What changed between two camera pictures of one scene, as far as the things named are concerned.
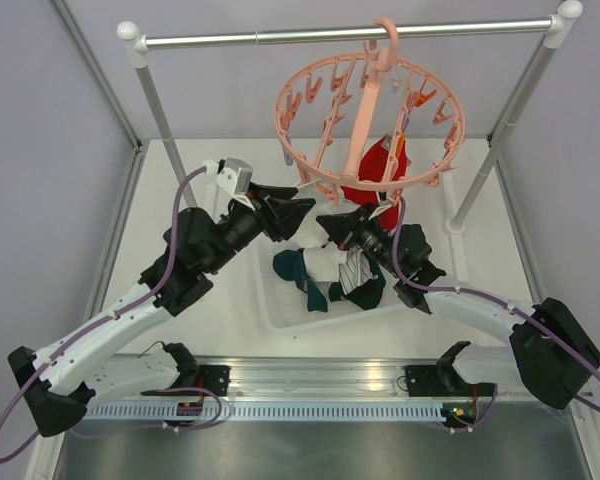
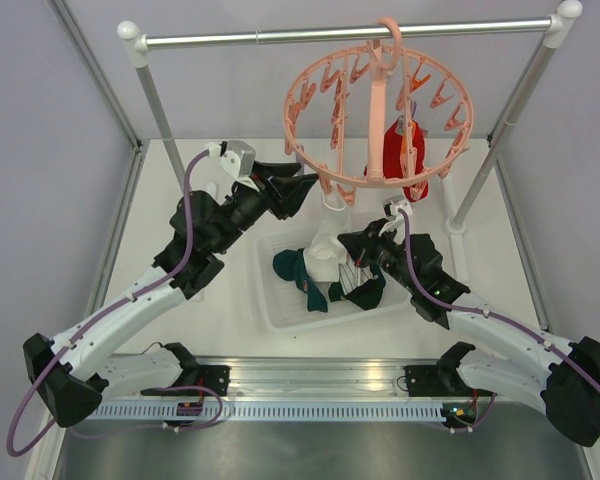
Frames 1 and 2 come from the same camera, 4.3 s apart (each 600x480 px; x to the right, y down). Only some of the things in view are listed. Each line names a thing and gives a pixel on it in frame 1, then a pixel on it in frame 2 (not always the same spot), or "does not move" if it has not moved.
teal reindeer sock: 367,296 does not move
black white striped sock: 355,271 does not move
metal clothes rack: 564,15 does not move
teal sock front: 291,265 does not move
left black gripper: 280,218 to 291,190
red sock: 374,158 to 392,164
